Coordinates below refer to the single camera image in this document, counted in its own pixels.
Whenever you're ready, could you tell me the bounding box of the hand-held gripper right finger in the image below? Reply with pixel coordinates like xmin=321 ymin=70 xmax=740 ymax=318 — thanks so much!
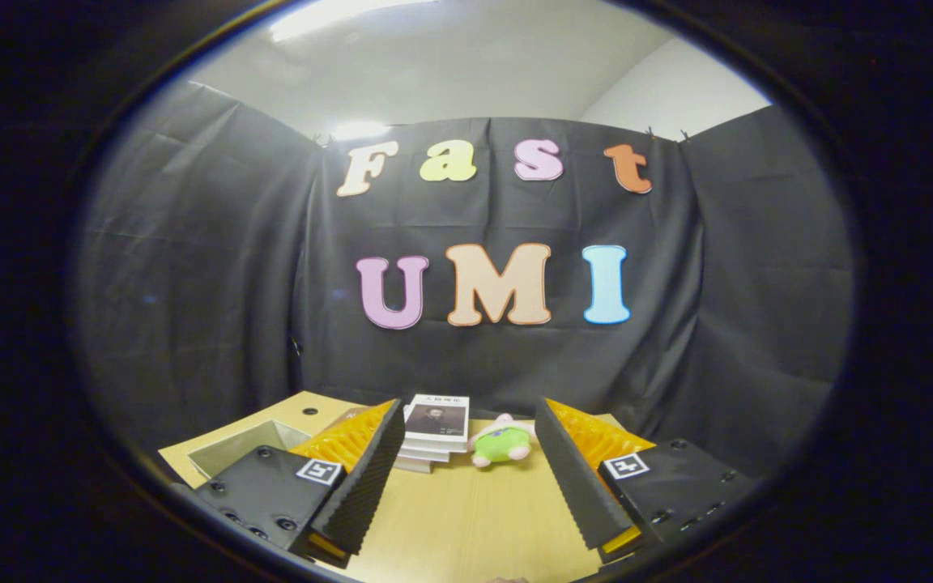
xmin=533 ymin=397 xmax=763 ymax=565

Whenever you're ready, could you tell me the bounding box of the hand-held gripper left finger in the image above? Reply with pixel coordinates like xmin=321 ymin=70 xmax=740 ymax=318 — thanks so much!
xmin=183 ymin=397 xmax=407 ymax=568

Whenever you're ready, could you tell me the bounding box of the grey fabric storage box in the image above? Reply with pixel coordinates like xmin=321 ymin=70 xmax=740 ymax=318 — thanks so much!
xmin=185 ymin=419 xmax=313 ymax=483

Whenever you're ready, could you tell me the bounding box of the white patterned book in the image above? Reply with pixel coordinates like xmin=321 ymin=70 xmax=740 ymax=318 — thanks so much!
xmin=398 ymin=441 xmax=451 ymax=464

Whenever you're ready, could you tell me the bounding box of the green and pink plush toy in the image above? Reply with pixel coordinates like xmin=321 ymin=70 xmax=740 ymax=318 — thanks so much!
xmin=468 ymin=413 xmax=539 ymax=470

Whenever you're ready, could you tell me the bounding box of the white portrait cover book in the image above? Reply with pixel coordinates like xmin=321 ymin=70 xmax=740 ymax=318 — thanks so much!
xmin=403 ymin=394 xmax=471 ymax=453

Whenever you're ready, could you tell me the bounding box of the black backdrop cloth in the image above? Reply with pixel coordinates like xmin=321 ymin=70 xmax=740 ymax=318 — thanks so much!
xmin=70 ymin=79 xmax=854 ymax=479

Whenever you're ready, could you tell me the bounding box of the ceiling light panel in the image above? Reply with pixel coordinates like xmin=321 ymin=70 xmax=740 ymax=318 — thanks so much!
xmin=270 ymin=0 xmax=439 ymax=43

